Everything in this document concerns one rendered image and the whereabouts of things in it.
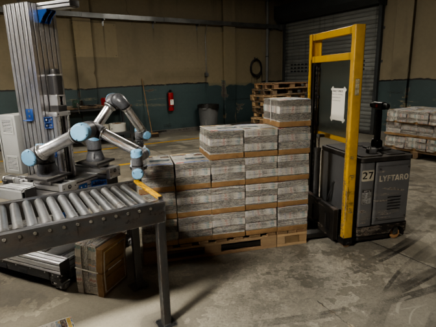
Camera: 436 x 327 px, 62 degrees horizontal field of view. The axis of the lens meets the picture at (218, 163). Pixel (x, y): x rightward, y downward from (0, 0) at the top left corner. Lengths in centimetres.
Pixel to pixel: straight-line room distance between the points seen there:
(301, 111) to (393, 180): 104
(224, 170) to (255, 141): 35
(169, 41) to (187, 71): 92
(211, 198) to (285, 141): 78
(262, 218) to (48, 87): 201
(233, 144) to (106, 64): 689
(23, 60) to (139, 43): 684
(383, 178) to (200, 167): 161
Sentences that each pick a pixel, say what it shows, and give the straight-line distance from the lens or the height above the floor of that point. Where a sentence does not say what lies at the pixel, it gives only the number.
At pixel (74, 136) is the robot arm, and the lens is 253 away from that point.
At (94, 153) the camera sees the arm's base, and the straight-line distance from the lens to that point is 321.
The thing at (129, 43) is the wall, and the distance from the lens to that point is 973.
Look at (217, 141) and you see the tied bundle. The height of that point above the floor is 98.
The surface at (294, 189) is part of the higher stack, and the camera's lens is 324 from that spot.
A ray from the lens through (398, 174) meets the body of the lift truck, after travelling 358.
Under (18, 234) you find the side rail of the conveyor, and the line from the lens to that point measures 198.
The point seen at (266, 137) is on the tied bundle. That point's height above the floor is 99.
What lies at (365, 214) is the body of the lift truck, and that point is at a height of 28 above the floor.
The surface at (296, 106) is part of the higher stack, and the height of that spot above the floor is 124.
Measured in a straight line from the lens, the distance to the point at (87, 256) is 275.
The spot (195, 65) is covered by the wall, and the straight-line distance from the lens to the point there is 1042.
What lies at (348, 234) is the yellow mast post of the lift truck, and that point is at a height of 13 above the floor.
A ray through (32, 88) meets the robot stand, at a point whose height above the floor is 143.
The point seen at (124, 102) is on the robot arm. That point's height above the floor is 128.
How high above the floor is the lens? 149
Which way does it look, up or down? 13 degrees down
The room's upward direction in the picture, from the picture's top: 1 degrees counter-clockwise
